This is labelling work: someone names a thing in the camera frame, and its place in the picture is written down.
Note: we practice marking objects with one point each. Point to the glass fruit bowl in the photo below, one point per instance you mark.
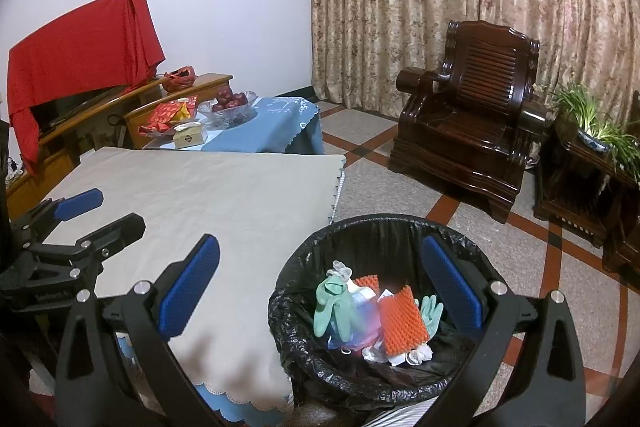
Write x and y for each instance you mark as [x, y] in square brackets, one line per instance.
[232, 114]

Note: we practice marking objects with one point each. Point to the green potted plant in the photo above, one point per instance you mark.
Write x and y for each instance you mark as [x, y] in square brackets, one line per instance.
[592, 117]

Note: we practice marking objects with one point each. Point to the red plastic bag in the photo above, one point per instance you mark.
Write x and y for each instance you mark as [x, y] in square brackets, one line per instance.
[178, 79]

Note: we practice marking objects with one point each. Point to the wooden television cabinet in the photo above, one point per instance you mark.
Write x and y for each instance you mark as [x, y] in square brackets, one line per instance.
[150, 107]

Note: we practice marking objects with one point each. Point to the orange foam net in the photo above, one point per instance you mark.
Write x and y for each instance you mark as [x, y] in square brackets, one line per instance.
[402, 322]
[367, 283]

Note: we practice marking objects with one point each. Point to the dark wooden side table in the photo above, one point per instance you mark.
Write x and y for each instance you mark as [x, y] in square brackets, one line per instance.
[575, 187]

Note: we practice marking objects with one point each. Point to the waste bin with black liner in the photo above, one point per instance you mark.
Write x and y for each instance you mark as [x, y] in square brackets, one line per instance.
[310, 372]

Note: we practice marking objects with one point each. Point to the white tissue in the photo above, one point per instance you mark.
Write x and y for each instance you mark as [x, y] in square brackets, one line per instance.
[415, 354]

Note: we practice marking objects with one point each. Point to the red yellow snack packet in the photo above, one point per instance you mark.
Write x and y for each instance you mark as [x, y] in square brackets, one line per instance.
[170, 112]

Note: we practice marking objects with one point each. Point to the beige patterned curtain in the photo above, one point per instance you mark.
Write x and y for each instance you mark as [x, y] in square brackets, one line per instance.
[450, 7]

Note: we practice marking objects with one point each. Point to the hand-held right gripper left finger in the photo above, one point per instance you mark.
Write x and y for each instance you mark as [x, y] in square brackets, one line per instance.
[192, 282]

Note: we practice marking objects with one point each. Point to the green rubber glove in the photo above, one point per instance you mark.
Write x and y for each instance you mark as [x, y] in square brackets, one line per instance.
[431, 312]
[332, 302]

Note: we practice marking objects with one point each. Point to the beige tissue box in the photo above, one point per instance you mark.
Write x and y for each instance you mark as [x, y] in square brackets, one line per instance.
[190, 136]

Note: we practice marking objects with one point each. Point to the red cloth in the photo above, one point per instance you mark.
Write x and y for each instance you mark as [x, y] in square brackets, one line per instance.
[75, 52]

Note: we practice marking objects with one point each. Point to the dark wooden armchair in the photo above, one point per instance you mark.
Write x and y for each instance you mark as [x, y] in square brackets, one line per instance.
[465, 122]

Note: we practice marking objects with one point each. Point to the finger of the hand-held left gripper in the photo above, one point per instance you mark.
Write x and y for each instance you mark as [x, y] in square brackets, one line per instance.
[120, 229]
[80, 202]

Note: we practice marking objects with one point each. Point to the grey tablecloth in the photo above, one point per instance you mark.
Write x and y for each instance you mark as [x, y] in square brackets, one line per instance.
[225, 197]

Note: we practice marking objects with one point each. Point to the black television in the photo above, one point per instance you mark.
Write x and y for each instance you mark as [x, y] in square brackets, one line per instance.
[65, 107]

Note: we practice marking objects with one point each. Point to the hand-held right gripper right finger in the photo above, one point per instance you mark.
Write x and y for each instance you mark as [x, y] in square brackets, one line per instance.
[450, 282]

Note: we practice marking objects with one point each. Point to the blue tablecloth side table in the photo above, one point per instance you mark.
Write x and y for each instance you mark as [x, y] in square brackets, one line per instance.
[270, 127]

